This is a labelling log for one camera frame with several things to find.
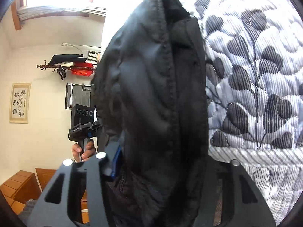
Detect black quilted pants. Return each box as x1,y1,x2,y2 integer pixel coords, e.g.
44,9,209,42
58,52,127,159
92,0,209,226

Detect wooden coat rack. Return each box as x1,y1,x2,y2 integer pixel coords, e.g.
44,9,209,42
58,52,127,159
37,54,99,80

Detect wooden cabinet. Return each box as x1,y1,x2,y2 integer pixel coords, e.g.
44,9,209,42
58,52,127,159
0,167,91,225

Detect black metal frame chair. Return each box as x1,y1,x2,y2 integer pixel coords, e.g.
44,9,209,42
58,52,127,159
65,83,91,109

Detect grey striped curtain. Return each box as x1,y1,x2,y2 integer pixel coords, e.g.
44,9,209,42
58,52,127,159
17,5,106,21

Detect red bag on rack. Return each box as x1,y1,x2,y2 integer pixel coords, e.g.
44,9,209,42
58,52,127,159
71,62,94,77

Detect person's left hand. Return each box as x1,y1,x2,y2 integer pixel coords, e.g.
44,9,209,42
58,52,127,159
71,139,96,162

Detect purple quilted floral bedspread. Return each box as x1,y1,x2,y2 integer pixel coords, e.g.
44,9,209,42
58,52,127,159
183,0,302,226

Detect framed wall picture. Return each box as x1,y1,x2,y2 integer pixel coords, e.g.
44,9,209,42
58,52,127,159
9,83,31,124

